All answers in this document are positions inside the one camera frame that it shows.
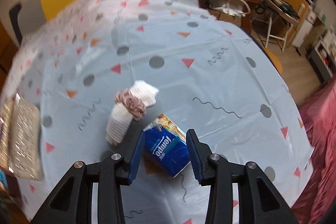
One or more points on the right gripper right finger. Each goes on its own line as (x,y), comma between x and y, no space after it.
(199,156)

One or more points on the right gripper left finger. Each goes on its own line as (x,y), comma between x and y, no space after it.
(132,151)

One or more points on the blue tempo tissue pack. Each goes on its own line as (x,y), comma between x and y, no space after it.
(166,143)

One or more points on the white waffle cloth roll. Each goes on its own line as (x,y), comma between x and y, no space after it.
(120,119)

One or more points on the brown scrunchie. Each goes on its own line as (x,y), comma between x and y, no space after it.
(133,105)

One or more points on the ornate gold tissue box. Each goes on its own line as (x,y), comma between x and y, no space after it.
(20,134)

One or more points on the patterned light blue tablecloth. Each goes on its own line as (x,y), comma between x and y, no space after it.
(211,76)

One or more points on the white tote bag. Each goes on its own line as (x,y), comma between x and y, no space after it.
(236,8)

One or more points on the low shelf unit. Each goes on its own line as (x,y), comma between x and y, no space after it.
(322,56)

